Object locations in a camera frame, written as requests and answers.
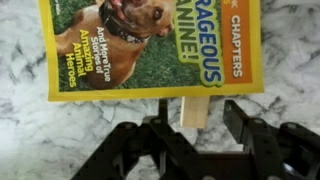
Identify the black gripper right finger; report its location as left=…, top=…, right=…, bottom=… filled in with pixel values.
left=223, top=100, right=286, bottom=180

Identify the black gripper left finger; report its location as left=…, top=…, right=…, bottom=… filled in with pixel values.
left=144, top=99, right=199, bottom=160

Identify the light wooden block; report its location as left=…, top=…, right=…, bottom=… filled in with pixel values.
left=180, top=96, right=210, bottom=128

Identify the yellow dog picture book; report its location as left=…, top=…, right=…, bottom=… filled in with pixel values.
left=38, top=0, right=264, bottom=101

